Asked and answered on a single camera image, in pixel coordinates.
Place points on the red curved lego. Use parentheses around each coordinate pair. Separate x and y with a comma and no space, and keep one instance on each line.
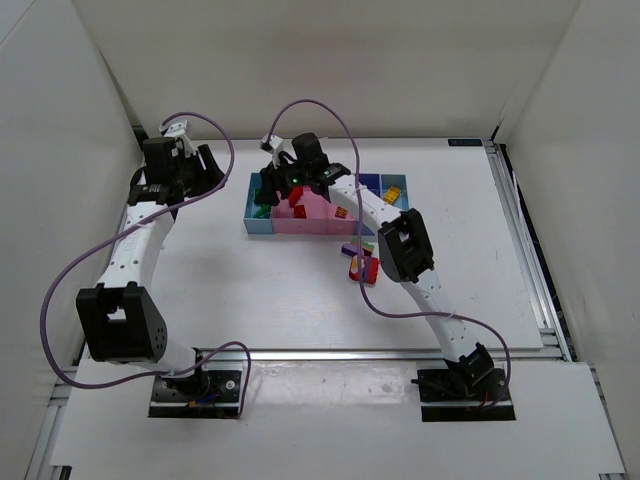
(300,212)

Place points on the aluminium front rail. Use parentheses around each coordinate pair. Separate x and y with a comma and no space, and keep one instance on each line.
(548,352)

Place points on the yellow lego brick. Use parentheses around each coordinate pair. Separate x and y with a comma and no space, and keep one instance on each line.
(392,195)

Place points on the green lego plate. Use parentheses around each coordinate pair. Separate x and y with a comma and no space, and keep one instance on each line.
(263,211)

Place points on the light blue bin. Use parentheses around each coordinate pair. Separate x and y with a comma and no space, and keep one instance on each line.
(255,226)
(399,181)

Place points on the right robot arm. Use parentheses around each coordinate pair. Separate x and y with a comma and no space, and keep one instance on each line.
(405,252)

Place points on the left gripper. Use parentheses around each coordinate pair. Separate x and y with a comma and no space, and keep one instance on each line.
(198,170)

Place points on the green brown flat lego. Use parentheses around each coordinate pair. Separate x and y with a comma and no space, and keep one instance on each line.
(366,246)

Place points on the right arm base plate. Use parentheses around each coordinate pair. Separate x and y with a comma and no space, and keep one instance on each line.
(444,398)

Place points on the light blue left bin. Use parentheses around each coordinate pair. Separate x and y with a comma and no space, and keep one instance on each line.
(255,226)

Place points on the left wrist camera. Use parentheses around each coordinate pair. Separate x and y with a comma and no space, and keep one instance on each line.
(180,131)

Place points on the large pink bin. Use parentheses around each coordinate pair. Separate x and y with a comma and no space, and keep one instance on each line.
(284,222)

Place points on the small pink bin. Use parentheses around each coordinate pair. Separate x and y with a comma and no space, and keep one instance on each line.
(338,226)

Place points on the red purple lego block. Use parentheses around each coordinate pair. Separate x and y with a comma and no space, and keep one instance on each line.
(369,270)

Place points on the brown lego plate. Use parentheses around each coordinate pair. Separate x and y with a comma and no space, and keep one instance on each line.
(341,213)

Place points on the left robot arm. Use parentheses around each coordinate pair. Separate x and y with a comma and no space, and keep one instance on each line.
(120,321)

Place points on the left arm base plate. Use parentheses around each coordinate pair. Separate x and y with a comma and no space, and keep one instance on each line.
(215,391)

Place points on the light blue right bin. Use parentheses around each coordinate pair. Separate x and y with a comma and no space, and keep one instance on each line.
(399,181)

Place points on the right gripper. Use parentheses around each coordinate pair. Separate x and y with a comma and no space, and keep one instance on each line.
(273,183)

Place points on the red semicircle lego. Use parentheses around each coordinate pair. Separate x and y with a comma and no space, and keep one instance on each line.
(295,196)

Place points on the red flower lego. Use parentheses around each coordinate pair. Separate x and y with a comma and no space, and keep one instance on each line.
(354,268)

